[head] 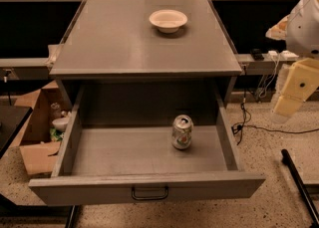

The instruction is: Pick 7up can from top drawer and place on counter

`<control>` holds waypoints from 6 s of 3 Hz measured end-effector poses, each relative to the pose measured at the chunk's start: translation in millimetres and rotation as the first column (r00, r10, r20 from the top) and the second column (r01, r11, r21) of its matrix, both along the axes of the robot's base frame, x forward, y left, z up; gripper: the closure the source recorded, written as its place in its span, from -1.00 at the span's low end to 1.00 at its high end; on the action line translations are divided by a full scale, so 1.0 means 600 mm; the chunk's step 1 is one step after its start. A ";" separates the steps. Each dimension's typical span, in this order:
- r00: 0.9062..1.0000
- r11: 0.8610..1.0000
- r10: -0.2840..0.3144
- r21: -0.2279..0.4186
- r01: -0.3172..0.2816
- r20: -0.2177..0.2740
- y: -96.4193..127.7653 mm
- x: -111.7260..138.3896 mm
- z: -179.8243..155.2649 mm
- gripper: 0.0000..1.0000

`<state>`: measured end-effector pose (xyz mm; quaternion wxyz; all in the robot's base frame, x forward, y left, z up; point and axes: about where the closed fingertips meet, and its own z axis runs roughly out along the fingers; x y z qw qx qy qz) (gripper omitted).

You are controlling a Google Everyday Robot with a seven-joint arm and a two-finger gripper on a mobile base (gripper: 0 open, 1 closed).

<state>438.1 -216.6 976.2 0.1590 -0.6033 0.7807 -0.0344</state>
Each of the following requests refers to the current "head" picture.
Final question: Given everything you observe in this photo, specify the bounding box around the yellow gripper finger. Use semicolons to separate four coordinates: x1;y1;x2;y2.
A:
271;58;319;123

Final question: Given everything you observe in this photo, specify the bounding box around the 7up soda can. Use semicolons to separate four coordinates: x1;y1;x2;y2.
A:
171;114;193;150

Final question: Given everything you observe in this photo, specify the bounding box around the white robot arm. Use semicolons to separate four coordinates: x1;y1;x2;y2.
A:
271;0;319;123

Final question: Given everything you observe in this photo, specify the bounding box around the grey counter cabinet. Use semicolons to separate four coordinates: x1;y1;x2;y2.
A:
50;0;241;101

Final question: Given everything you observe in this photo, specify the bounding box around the open grey top drawer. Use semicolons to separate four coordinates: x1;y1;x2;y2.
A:
29;82;265;206

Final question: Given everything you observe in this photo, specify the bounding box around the white power strip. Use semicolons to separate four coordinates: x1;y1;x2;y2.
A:
280;50;298;60

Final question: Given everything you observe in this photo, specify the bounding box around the black power adapter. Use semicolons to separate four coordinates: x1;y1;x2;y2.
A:
250;49;264;61

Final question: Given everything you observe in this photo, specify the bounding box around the black pole at right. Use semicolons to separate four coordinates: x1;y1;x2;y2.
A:
281;149;319;228

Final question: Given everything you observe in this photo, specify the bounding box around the white paper bowl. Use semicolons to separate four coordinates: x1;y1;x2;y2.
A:
149;10;187;34

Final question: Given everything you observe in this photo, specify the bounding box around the white bowl in box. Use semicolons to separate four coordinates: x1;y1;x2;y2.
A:
52;117;69;132

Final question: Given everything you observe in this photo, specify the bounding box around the brown cardboard box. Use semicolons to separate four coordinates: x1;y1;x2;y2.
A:
12;81;70;176

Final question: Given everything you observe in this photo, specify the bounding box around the black table at left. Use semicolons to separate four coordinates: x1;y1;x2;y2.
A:
0;106;32;158

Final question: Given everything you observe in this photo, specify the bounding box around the black floor cable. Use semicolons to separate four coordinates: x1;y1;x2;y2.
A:
230;90;319;146

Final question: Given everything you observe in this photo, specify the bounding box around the black drawer handle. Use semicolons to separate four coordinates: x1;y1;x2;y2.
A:
132;186;168;201

